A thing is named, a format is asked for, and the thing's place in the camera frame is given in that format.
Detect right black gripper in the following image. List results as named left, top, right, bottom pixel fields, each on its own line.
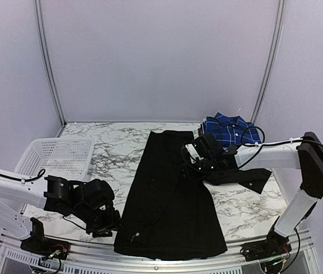
left=179, top=156, right=217, bottom=183

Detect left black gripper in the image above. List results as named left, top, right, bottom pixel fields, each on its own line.
left=74, top=203, right=127, bottom=238

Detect black long sleeve shirt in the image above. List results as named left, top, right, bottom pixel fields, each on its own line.
left=114, top=131, right=271, bottom=259

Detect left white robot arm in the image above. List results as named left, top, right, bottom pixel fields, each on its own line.
left=0, top=169, right=120, bottom=254

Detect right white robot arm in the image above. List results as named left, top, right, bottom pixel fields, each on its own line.
left=181, top=132, right=323, bottom=256

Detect blue plaid folded shirt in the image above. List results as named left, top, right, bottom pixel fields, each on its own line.
left=201, top=112, right=261, bottom=148

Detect white plastic basket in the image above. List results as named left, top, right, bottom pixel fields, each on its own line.
left=14, top=137, right=95, bottom=182

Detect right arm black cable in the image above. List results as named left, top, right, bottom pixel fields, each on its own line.
left=235, top=126, right=323, bottom=200

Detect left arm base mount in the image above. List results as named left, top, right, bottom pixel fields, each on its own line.
left=20, top=237, right=70, bottom=260

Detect front aluminium rail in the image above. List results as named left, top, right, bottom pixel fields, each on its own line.
left=0, top=230, right=322, bottom=273

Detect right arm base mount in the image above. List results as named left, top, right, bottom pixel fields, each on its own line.
left=240, top=239, right=292, bottom=261

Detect right aluminium frame post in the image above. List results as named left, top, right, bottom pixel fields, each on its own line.
left=251, top=0, right=286, bottom=124

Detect aluminium frame post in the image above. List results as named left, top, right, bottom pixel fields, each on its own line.
left=33, top=0, right=67, bottom=127
left=251, top=0, right=286, bottom=124

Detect left aluminium frame post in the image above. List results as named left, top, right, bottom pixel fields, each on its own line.
left=33, top=0, right=67, bottom=127

